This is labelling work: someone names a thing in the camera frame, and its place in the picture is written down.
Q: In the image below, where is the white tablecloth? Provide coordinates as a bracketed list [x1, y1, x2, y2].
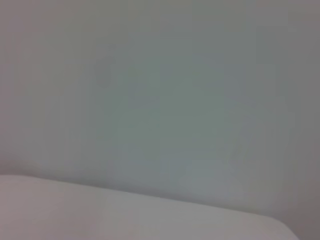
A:
[0, 0, 320, 240]

